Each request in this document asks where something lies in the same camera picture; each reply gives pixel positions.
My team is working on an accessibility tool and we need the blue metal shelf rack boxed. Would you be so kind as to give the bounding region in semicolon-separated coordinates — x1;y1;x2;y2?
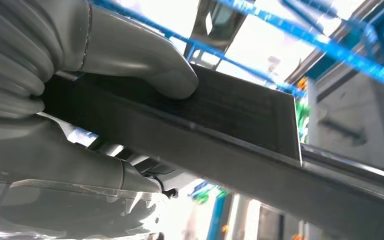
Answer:
89;0;384;99

